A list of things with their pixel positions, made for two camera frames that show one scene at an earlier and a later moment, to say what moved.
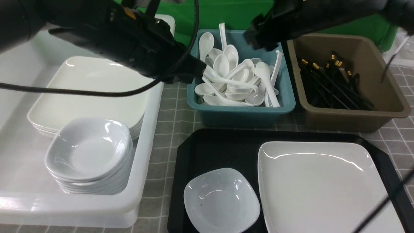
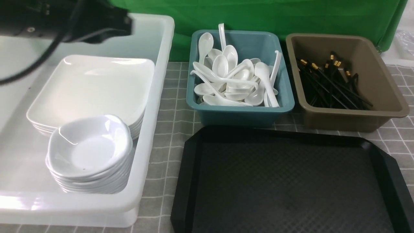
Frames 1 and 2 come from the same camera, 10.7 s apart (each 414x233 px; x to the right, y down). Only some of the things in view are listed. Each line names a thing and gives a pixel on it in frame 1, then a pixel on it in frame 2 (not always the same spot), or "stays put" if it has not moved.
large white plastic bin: [29, 197] stays put
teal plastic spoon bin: [226, 116] stays put
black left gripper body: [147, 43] → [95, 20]
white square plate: [55, 108] stays put
